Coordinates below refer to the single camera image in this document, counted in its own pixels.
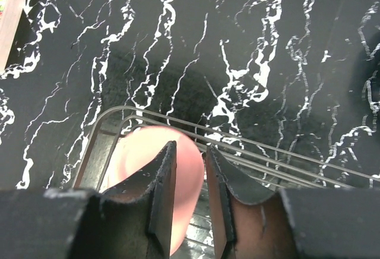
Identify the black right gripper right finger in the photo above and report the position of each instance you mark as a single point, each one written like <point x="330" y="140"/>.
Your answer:
<point x="251" y="221"/>

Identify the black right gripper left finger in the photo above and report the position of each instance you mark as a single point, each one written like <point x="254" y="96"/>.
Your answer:
<point x="132" y="219"/>

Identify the pink plastic cup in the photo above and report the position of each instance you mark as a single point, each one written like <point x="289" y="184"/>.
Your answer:
<point x="140" y="147"/>

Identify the orange green paperback book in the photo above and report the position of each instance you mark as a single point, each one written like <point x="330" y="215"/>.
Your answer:
<point x="10" y="16"/>

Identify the wire dish rack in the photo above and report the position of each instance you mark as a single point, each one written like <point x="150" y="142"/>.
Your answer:
<point x="271" y="166"/>

